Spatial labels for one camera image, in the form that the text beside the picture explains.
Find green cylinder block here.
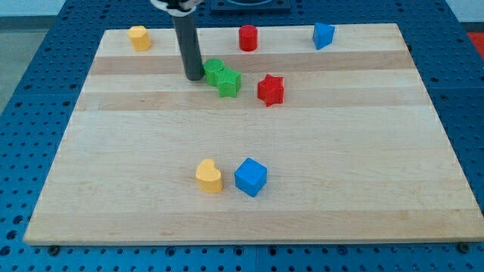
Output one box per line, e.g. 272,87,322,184
203,58,225,86

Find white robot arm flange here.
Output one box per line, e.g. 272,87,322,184
150,0,203,17

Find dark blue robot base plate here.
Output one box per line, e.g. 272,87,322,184
207,0,291,12

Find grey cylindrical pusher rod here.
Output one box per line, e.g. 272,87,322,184
172,14,204,81

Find red star block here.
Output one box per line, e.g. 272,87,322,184
257,74,284,107

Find green star block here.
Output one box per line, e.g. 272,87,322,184
215,67,241,98

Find blue cube block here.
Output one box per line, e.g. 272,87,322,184
234,158,268,197

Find red cylinder block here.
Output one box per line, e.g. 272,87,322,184
238,25,258,51

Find blue triangle block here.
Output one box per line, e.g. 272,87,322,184
312,23,335,50

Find yellow hexagon block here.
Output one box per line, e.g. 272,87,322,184
127,26,151,51

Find yellow heart block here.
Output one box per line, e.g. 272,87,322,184
195,159,223,193

